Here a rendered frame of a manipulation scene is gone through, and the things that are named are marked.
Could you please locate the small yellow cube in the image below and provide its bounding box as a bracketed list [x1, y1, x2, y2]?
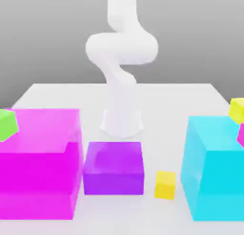
[228, 97, 244, 124]
[154, 170, 176, 201]

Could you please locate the small green cube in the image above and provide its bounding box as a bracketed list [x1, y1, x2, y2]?
[0, 108, 19, 142]

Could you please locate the small magenta cube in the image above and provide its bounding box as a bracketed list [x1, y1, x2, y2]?
[236, 123, 244, 148]

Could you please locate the large purple box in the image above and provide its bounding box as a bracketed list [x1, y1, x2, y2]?
[82, 141, 145, 196]

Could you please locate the large magenta box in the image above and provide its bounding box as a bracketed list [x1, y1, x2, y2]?
[0, 108, 84, 221]

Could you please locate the large cyan box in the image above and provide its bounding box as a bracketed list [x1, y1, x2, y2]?
[180, 115, 244, 222]

